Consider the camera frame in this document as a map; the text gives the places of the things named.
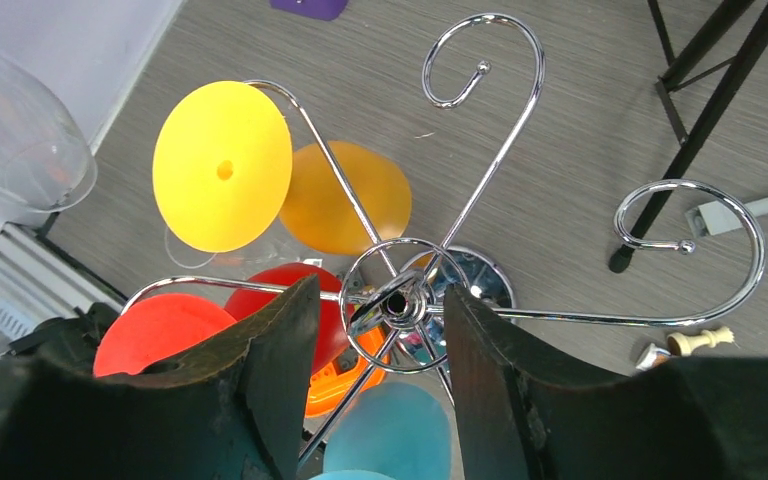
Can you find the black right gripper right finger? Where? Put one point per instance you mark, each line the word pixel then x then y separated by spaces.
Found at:
pixel 527 410

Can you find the yellow plastic wine glass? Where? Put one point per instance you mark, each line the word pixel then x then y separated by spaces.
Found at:
pixel 225 169

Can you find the blue plastic wine glass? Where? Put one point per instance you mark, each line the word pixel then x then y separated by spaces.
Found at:
pixel 395 430

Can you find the black music stand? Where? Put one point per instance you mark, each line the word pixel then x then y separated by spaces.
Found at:
pixel 679 65

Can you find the ice cream cone toy figure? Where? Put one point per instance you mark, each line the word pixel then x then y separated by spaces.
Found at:
pixel 652 356

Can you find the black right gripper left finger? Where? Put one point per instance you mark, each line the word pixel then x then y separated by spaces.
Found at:
pixel 230 407

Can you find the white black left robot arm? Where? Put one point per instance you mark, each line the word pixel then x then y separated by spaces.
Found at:
pixel 71 341

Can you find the red plastic wine glass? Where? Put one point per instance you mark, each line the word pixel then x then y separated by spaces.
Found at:
pixel 167 324

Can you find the cream chess piece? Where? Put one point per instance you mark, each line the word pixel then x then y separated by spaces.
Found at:
pixel 680 344

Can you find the purple plastic stand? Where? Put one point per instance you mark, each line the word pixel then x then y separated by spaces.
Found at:
pixel 325 10

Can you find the chrome wine glass rack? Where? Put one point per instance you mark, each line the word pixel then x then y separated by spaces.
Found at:
pixel 407 301

